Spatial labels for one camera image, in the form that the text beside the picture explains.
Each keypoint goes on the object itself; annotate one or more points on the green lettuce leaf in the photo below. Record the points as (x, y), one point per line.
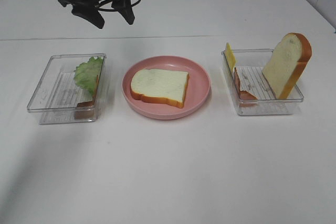
(87, 74)

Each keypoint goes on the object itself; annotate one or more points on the bread slice base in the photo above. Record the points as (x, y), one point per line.
(160, 86)

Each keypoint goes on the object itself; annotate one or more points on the bacon strip from tray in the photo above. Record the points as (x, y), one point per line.
(87, 111)
(242, 94)

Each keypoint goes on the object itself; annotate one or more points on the clear left plastic tray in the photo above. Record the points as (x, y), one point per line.
(56, 95)

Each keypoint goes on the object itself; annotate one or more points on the clear plastic tray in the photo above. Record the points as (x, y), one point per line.
(249, 64)
(56, 95)

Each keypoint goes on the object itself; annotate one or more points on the pink round plate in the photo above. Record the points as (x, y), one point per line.
(197, 91)

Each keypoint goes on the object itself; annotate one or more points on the yellow cheese slice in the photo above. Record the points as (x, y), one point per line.
(231, 60)

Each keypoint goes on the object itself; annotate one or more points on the clear right plastic tray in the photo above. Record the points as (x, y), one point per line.
(249, 64)

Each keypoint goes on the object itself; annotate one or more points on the upright bread slice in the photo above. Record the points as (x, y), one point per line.
(287, 63)

